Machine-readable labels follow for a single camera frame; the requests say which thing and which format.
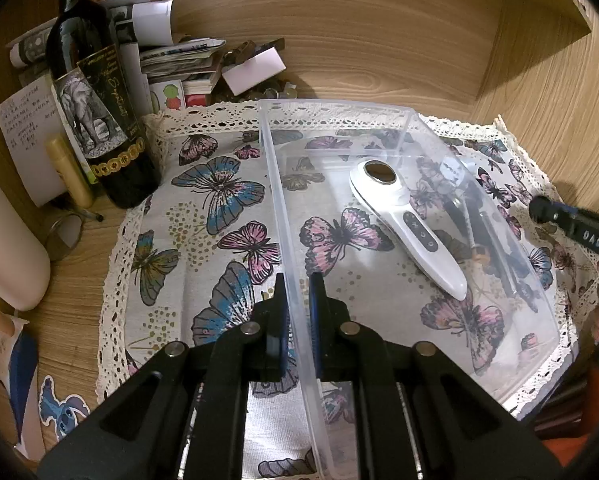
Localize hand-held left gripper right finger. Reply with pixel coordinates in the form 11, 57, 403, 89
309, 272, 563, 480

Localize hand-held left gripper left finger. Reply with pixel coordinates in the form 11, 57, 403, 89
36, 272, 300, 480

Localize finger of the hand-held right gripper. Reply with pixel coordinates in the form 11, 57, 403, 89
528, 195, 599, 261

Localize clear plastic storage box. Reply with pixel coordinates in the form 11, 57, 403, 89
258, 99, 575, 480

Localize black makeup brush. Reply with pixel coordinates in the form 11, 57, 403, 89
447, 192, 495, 267

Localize white handheld massager device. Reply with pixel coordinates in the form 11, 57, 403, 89
349, 159, 469, 301

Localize butterfly print lace cloth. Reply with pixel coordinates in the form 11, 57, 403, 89
95, 100, 599, 480

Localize orange clothing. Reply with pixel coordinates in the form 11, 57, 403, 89
542, 357, 599, 463

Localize wooden shelf board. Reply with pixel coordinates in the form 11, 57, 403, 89
477, 0, 594, 103

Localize dark wine bottle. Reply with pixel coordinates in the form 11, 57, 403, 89
46, 0, 162, 209

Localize pile of small trinkets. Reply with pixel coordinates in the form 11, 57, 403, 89
214, 80, 300, 104

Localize blue cartoon sticker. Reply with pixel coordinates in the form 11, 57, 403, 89
39, 376, 89, 442

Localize pale pink card box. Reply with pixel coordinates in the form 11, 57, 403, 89
222, 49, 286, 95

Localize fruit picture card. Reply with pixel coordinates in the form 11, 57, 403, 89
149, 80, 187, 111

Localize yellow tube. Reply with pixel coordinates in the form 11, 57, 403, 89
46, 135, 94, 209

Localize blue card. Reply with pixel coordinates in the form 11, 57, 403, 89
9, 332, 41, 457

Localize cream ceramic mug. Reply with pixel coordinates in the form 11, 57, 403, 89
0, 157, 51, 311

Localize stack of booklets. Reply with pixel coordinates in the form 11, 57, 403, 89
139, 37, 227, 96

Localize handwritten white note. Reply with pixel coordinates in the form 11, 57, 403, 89
0, 76, 71, 208

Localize rolled printed papers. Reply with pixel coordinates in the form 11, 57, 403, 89
6, 0, 176, 81

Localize metal ring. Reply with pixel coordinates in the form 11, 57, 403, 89
44, 210, 105, 262

